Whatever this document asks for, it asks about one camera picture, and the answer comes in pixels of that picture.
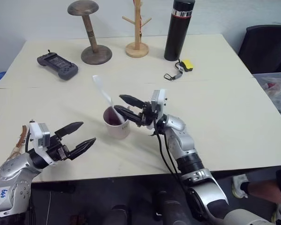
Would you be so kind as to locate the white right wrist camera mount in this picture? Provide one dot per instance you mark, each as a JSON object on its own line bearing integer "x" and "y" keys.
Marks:
{"x": 158, "y": 99}

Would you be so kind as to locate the black thermos flask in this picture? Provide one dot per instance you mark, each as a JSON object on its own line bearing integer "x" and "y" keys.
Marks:
{"x": 176, "y": 35}

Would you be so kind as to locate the dark wooden hat stand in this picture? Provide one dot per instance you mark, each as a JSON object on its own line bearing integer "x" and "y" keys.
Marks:
{"x": 92, "y": 35}

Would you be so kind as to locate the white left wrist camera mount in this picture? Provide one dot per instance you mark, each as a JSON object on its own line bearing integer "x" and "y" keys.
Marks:
{"x": 38, "y": 138}

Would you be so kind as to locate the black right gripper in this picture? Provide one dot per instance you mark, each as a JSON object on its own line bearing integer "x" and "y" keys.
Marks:
{"x": 147, "y": 116}

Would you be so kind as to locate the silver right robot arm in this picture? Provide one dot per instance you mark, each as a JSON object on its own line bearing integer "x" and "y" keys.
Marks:
{"x": 189, "y": 150}

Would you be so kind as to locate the white mug with purple inside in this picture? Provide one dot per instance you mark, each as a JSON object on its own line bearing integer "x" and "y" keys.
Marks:
{"x": 116, "y": 130}

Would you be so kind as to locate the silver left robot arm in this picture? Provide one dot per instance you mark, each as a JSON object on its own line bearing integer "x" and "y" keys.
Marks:
{"x": 14, "y": 178}

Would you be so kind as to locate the dark rounded shape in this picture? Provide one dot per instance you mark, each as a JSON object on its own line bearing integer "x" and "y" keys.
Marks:
{"x": 169, "y": 208}

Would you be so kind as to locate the light wooden mug tree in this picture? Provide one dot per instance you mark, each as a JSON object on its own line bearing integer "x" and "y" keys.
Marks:
{"x": 137, "y": 47}

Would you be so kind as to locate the yellow tape measure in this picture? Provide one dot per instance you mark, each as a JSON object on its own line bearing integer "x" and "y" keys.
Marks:
{"x": 187, "y": 65}

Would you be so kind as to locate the white plastic spoon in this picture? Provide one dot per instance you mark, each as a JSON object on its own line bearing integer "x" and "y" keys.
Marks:
{"x": 103, "y": 91}

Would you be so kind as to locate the dark grey handheld game console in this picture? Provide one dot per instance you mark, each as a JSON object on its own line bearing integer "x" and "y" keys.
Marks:
{"x": 57, "y": 64}

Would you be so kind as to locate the person's bare leg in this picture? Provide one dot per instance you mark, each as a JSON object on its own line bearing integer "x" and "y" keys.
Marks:
{"x": 264, "y": 189}

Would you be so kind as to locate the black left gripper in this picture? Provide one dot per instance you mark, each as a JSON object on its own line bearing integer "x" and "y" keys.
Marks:
{"x": 57, "y": 150}

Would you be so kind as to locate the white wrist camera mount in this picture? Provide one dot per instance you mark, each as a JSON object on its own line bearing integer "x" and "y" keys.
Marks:
{"x": 158, "y": 99}
{"x": 38, "y": 138}

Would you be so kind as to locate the black office chair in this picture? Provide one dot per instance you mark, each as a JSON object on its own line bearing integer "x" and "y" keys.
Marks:
{"x": 267, "y": 49}

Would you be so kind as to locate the clear plastic bag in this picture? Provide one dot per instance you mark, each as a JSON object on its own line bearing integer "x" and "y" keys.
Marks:
{"x": 276, "y": 93}

